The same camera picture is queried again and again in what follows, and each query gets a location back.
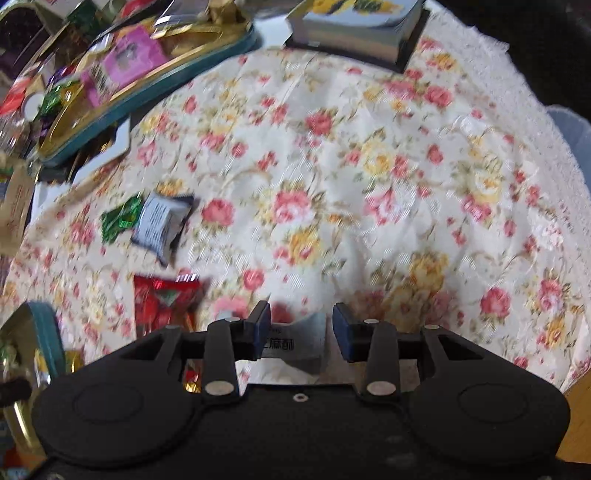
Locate white black-print snack packet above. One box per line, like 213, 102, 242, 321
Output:
259, 311, 331, 377

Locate pale blue plastic container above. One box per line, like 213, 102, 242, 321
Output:
545, 104, 591, 158

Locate red snack packet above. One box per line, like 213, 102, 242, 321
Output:
133, 273, 211, 333

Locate blue white snack packet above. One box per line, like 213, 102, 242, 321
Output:
130, 193, 195, 267

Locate green foil candy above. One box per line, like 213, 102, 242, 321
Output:
100, 194, 144, 243

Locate black sofa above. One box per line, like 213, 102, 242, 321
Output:
416, 0, 591, 116

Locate floral tablecloth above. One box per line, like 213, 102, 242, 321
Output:
0, 9, 591, 398

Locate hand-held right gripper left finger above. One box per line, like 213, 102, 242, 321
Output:
111, 300, 271, 400

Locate teal oval tin tray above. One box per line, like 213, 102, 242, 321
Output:
34, 11, 259, 167

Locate thick book yellow cover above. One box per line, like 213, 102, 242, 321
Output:
283, 0, 430, 73

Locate teal rectangular tin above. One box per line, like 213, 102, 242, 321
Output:
0, 301, 68, 467

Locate pink snack packet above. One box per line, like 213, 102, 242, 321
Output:
99, 25, 169, 88

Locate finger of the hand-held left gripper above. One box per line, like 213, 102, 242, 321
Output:
0, 377, 32, 408

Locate gold foil coin candy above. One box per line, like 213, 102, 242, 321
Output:
182, 362, 206, 393

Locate white rectangular tray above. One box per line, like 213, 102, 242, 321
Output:
69, 117, 132, 185

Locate green foil candies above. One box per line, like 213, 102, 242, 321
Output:
39, 78, 84, 118

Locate kraft paper bag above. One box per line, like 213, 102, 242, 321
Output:
0, 161, 38, 257

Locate white round lid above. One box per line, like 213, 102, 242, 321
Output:
22, 92, 47, 121

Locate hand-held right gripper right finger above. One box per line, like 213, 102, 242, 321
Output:
332, 302, 485, 402

